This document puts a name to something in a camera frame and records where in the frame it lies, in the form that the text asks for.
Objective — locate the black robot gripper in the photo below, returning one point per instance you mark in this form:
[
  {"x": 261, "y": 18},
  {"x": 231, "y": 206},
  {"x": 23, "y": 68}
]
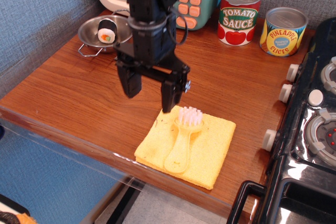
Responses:
[{"x": 151, "y": 53}]

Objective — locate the yellow brush with white bristles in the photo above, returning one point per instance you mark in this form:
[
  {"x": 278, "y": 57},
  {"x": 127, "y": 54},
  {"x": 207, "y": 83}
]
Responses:
[{"x": 188, "y": 122}]

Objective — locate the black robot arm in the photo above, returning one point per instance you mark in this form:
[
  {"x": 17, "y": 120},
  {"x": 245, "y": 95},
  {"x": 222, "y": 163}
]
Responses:
[{"x": 152, "y": 10}]

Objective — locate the white stove knob bottom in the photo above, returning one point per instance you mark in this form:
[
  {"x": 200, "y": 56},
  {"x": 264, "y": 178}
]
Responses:
[{"x": 269, "y": 139}]

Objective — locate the white stove knob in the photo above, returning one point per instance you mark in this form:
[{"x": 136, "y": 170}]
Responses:
[
  {"x": 292, "y": 72},
  {"x": 285, "y": 93},
  {"x": 269, "y": 139}
]

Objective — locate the toy sushi roll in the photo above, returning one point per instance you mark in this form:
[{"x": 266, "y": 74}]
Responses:
[{"x": 107, "y": 31}]

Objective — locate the yellow folded cloth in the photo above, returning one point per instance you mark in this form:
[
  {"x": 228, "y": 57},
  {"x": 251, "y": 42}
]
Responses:
[{"x": 193, "y": 153}]

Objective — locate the tomato sauce can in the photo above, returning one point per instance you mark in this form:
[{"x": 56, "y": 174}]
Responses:
[{"x": 237, "y": 21}]

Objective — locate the white stove knob middle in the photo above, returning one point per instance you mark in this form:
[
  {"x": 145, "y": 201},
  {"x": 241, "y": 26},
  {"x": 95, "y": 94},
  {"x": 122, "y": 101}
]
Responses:
[{"x": 285, "y": 93}]

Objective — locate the white stove knob top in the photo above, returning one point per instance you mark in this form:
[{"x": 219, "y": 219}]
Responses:
[{"x": 292, "y": 72}]

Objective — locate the pineapple slices can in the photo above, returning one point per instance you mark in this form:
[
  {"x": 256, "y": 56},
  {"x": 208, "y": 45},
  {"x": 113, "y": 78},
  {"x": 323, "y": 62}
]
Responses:
[{"x": 283, "y": 31}]

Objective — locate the black toy stove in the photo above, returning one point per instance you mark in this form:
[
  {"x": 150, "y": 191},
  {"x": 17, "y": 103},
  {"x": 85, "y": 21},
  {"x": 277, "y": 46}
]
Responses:
[{"x": 300, "y": 185}]

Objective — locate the orange object bottom left corner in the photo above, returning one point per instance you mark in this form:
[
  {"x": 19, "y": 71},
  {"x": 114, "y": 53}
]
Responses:
[{"x": 10, "y": 218}]

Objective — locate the silver metal bowl with handles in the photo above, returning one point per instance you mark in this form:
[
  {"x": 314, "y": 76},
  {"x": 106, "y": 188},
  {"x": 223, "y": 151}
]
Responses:
[{"x": 88, "y": 34}]

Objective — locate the black oven door handle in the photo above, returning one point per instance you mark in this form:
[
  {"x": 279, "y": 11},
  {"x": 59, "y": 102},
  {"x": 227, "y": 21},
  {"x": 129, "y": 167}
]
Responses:
[{"x": 247, "y": 188}]

